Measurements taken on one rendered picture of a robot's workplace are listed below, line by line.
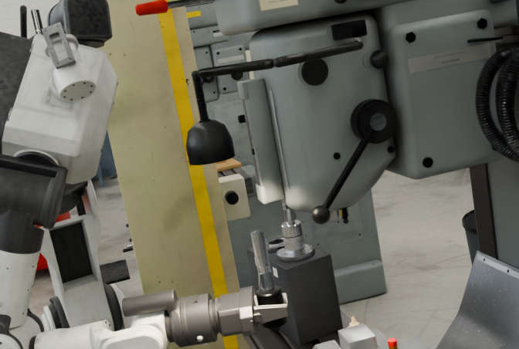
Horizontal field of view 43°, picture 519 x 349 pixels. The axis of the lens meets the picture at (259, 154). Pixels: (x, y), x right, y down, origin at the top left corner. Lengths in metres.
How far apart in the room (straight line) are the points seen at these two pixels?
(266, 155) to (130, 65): 1.75
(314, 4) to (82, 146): 0.53
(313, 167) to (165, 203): 1.86
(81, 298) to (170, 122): 1.31
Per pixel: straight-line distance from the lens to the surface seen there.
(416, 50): 1.09
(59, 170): 1.28
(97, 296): 1.69
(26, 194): 1.22
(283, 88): 1.06
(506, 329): 1.44
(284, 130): 1.07
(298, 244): 1.54
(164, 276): 2.96
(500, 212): 1.44
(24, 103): 1.31
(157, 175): 2.85
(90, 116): 1.32
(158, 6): 1.19
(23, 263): 1.26
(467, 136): 1.15
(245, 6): 1.01
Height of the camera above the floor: 1.62
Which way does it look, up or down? 10 degrees down
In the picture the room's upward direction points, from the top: 10 degrees counter-clockwise
